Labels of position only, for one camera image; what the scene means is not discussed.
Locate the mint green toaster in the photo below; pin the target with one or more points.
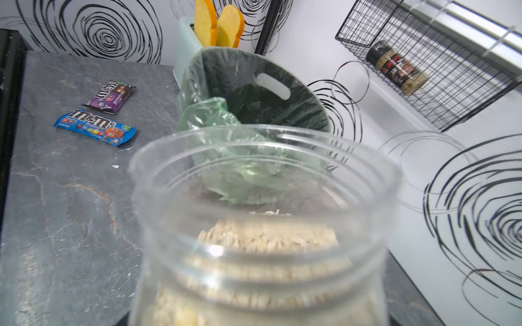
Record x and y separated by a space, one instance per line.
187 45

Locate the small jar in basket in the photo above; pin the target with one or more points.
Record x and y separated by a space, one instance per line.
407 77

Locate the toast slice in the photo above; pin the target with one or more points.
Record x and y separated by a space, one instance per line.
230 27
205 22

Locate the aluminium wall rail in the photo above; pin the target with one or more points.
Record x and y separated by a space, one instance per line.
489 39

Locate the oatmeal jar clear plastic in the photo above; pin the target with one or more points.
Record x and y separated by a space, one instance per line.
262 225

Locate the purple candy bar wrapper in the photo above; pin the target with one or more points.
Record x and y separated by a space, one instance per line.
111 97

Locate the blue m&m's candy bag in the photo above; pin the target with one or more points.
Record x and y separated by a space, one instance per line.
96 127

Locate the front toast slice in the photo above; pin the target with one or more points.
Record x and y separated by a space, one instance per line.
205 22

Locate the black wire wall basket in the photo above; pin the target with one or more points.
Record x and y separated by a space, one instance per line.
460 83

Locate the rear toast slice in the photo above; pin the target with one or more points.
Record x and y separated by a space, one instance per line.
230 27

